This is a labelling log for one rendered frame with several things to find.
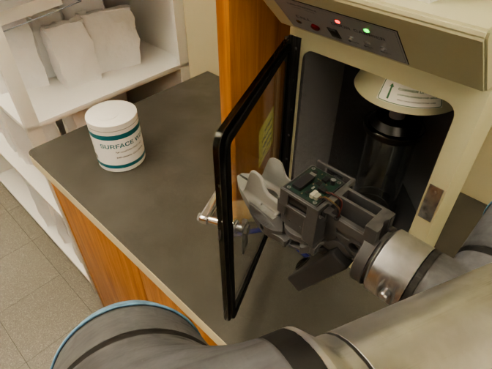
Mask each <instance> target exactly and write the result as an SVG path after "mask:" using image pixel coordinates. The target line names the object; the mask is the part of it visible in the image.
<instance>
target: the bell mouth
mask: <svg viewBox="0 0 492 369"><path fill-rule="evenodd" d="M354 85H355V88H356V90H357V91H358V92H359V93H360V94H361V95H362V96H363V97H364V98H365V99H366V100H368V101H369V102H371V103H373V104H374V105H377V106H379V107H381V108H384V109H387V110H389V111H394V112H397V113H404V114H408V115H416V116H432V115H439V114H443V113H447V112H450V111H453V108H452V106H451V105H450V104H449V103H448V102H447V101H445V100H442V99H440V98H438V97H434V96H432V95H429V94H426V93H424V92H420V91H418V90H416V89H413V88H410V87H407V86H404V85H402V84H399V83H396V82H394V81H391V80H388V79H386V78H383V77H380V76H378V75H374V74H372V73H370V72H366V71H364V70H360V71H359V72H358V73H357V75H356V76H355V79H354Z"/></svg>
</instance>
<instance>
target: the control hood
mask: <svg viewBox="0 0 492 369"><path fill-rule="evenodd" d="M263 1H264V2H265V3H266V5H267V6H268V7H269V8H270V9H271V11H272V12H273V13H274V14H275V16H276V17H277V18H278V20H279V21H280V22H281V23H284V24H286V25H289V26H293V27H295V28H298V27H296V26H294V25H293V24H292V23H291V21H290V20H289V19H288V18H287V17H286V15H285V14H284V12H283V11H282V10H281V8H280V7H279V6H278V5H277V3H276V2H275V0H263ZM295 1H299V2H302V3H305V4H309V5H312V6H314V7H319V8H322V9H325V10H329V11H332V12H336V13H339V14H341V15H346V16H349V17H352V18H356V19H359V20H361V21H366V22H369V23H373V24H376V25H379V26H383V27H386V28H388V29H393V30H396V31H398V34H399V37H400V40H401V42H402V45H403V49H404V51H405V53H406V57H407V59H408V62H409V64H404V63H402V62H399V61H395V60H393V59H389V58H387V57H384V56H380V55H378V54H376V53H372V52H370V51H366V50H363V49H361V48H357V47H354V46H352V45H348V44H345V43H343V42H339V41H337V40H334V39H331V38H328V37H325V36H322V35H320V34H316V33H313V32H311V31H307V30H304V29H301V28H298V29H301V30H303V31H307V32H310V33H312V34H316V35H318V36H321V37H325V38H327V39H330V40H333V41H336V42H339V43H342V44H344V45H348V46H351V47H353V48H357V49H360V50H362V51H365V52H368V53H372V54H374V55H377V56H380V57H383V58H385V59H389V60H392V61H394V62H397V63H400V64H404V65H406V66H409V67H413V68H415V69H418V70H422V71H424V72H428V73H430V74H432V75H436V76H439V77H441V78H445V79H447V80H450V81H454V82H456V83H460V84H462V85H464V86H468V87H471V88H473V89H477V90H480V91H482V92H484V91H487V90H489V89H490V88H491V87H492V0H438V1H435V2H432V3H430V4H428V3H425V2H422V1H418V0H295Z"/></svg>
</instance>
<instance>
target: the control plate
mask: <svg viewBox="0 0 492 369"><path fill-rule="evenodd" d="M275 2H276V3H277V5H278V6H279V7H280V8H281V10H282V11H283V12H284V14H285V15H286V17H287V18H288V19H289V20H290V21H291V23H292V24H293V25H294V26H296V27H298V28H301V29H304V30H307V31H311V32H313V33H316V34H320V35H322V36H325V37H328V38H331V39H334V40H337V41H339V42H343V43H345V44H348V45H352V46H354V47H357V48H361V49H363V50H366V51H370V52H372V53H376V54H378V55H380V56H384V57H387V58H389V59H393V60H395V61H398V62H402V63H404V64H409V62H408V59H407V57H406V53H405V51H404V49H403V45H402V42H401V40H400V37H399V34H398V31H396V30H393V29H388V28H386V27H383V26H379V25H376V24H373V23H369V22H366V21H363V20H359V19H356V18H352V17H349V16H346V15H341V14H339V13H336V12H332V11H329V10H325V9H322V8H319V7H314V6H312V5H309V4H305V3H302V2H299V1H295V0H275ZM296 19H298V20H300V21H301V22H302V23H298V22H296ZM334 19H338V20H339V21H340V22H341V24H338V23H336V22H335V21H334ZM311 24H315V25H317V26H318V27H319V28H320V30H319V31H315V30H313V29H312V28H311V27H310V25H311ZM327 27H329V28H331V29H335V30H337V31H338V34H339V35H340V37H341V38H342V39H339V38H337V37H333V36H332V35H331V34H330V32H329V30H328V29H327ZM363 28H366V29H369V30H370V33H367V32H365V31H363V30H362V29H363ZM348 36H351V37H353V38H354V40H352V41H351V42H349V38H348ZM364 41H367V42H369V43H370V45H368V46H367V47H365V46H364ZM380 47H384V48H386V49H387V50H386V51H384V52H383V53H382V52H381V51H380V50H381V49H380Z"/></svg>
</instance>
